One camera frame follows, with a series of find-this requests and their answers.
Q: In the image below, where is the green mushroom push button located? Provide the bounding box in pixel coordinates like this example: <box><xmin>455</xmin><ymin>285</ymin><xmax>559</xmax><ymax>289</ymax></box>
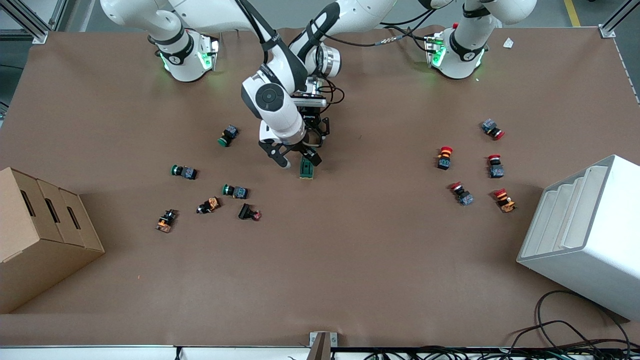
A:
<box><xmin>217</xmin><ymin>124</ymin><xmax>240</xmax><ymax>148</ymax></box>
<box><xmin>170</xmin><ymin>164</ymin><xmax>199</xmax><ymax>181</ymax></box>
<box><xmin>221</xmin><ymin>183</ymin><xmax>249</xmax><ymax>200</ymax></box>

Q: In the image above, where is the square push button black housing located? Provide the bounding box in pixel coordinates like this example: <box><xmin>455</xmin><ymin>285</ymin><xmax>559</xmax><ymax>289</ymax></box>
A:
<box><xmin>237</xmin><ymin>202</ymin><xmax>262</xmax><ymax>222</ymax></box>

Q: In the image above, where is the brown paper table cover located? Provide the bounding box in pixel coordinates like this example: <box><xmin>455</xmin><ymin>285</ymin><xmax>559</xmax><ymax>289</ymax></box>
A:
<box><xmin>0</xmin><ymin>24</ymin><xmax>640</xmax><ymax>348</ymax></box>

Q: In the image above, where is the brown cardboard stepped box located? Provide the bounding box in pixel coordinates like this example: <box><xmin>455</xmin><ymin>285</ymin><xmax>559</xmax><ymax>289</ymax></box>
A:
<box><xmin>0</xmin><ymin>167</ymin><xmax>106</xmax><ymax>315</ymax></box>

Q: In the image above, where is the white stepped box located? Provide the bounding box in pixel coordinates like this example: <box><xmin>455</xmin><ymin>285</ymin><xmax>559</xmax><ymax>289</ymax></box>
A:
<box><xmin>516</xmin><ymin>154</ymin><xmax>640</xmax><ymax>322</ymax></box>

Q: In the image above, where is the black selector switch orange base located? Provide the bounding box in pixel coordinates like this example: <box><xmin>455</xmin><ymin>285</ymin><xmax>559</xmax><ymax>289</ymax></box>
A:
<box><xmin>196</xmin><ymin>196</ymin><xmax>222</xmax><ymax>215</ymax></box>
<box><xmin>155</xmin><ymin>209</ymin><xmax>179</xmax><ymax>234</ymax></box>

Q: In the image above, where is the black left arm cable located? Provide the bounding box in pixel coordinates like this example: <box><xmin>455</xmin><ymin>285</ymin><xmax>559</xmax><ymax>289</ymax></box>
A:
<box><xmin>317</xmin><ymin>20</ymin><xmax>453</xmax><ymax>107</ymax></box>

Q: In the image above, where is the grey metal bracket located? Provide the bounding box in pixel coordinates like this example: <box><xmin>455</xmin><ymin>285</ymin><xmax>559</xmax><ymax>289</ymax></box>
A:
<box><xmin>309</xmin><ymin>331</ymin><xmax>339</xmax><ymax>360</ymax></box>

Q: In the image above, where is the black cable bundle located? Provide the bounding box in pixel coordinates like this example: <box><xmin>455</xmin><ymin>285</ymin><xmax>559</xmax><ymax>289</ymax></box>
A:
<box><xmin>345</xmin><ymin>344</ymin><xmax>640</xmax><ymax>360</ymax></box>

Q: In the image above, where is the aluminium frame profile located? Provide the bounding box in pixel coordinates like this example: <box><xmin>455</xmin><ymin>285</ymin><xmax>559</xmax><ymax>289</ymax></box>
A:
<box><xmin>0</xmin><ymin>0</ymin><xmax>68</xmax><ymax>45</ymax></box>
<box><xmin>598</xmin><ymin>0</ymin><xmax>640</xmax><ymax>39</ymax></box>

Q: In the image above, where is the white table edge rail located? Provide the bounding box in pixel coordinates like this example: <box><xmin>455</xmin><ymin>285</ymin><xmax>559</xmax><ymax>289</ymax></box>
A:
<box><xmin>0</xmin><ymin>345</ymin><xmax>311</xmax><ymax>360</ymax></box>

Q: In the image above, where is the black looped cable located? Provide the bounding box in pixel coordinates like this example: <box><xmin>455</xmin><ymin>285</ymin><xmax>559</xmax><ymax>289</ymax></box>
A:
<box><xmin>510</xmin><ymin>290</ymin><xmax>632</xmax><ymax>353</ymax></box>

